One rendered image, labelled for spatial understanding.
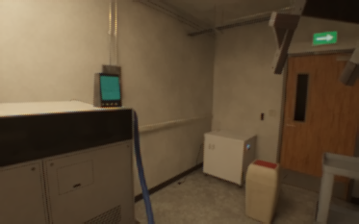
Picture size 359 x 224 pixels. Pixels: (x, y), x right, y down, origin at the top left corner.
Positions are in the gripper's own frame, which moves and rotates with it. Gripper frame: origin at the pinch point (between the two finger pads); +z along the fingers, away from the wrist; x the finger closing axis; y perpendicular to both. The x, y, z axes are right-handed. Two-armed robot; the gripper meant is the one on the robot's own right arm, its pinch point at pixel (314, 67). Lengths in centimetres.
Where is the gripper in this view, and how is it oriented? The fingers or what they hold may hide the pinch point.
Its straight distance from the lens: 41.7
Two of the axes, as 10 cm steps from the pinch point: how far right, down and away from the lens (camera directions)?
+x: 9.8, 1.7, -1.4
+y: -2.0, 4.9, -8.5
